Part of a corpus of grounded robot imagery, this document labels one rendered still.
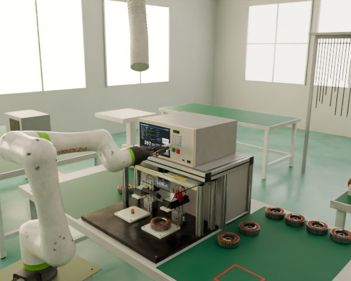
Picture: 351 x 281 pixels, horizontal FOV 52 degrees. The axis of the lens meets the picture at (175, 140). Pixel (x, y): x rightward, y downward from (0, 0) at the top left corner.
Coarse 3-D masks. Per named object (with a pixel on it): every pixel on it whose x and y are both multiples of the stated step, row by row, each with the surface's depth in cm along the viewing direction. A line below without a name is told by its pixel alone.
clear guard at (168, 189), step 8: (160, 176) 190; (168, 176) 190; (184, 176) 190; (144, 184) 181; (152, 184) 179; (160, 184) 179; (168, 184) 179; (176, 184) 179; (184, 184) 179; (192, 184) 179; (200, 184) 180; (136, 192) 180; (160, 192) 172; (168, 192) 170; (176, 192) 169; (152, 200) 172; (160, 200) 170; (168, 200) 167
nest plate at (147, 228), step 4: (148, 224) 198; (172, 224) 198; (144, 228) 194; (148, 228) 194; (172, 228) 194; (176, 228) 194; (180, 228) 195; (152, 232) 189; (156, 232) 189; (160, 232) 189; (164, 232) 189; (168, 232) 189; (172, 232) 191; (156, 236) 187; (160, 236) 185; (164, 236) 187
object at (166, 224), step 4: (152, 220) 194; (156, 220) 196; (160, 220) 198; (164, 220) 197; (168, 220) 195; (152, 224) 191; (156, 224) 191; (160, 224) 191; (164, 224) 190; (168, 224) 191; (152, 228) 191; (156, 228) 190; (160, 228) 189; (164, 228) 190; (168, 228) 192
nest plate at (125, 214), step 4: (128, 208) 218; (132, 208) 218; (136, 208) 218; (116, 212) 212; (120, 212) 212; (124, 212) 212; (128, 212) 212; (136, 212) 212; (140, 212) 212; (144, 212) 212; (148, 212) 212; (120, 216) 207; (124, 216) 207; (128, 216) 207; (132, 216) 207; (136, 216) 207; (140, 216) 207; (144, 216) 209; (128, 220) 202; (132, 220) 202; (136, 220) 205
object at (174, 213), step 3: (174, 210) 206; (177, 210) 205; (174, 213) 204; (177, 213) 202; (180, 213) 202; (183, 213) 202; (186, 213) 203; (174, 216) 204; (177, 216) 202; (180, 216) 201; (186, 216) 204; (174, 219) 204; (177, 219) 203; (180, 219) 201; (186, 219) 204; (180, 222) 202
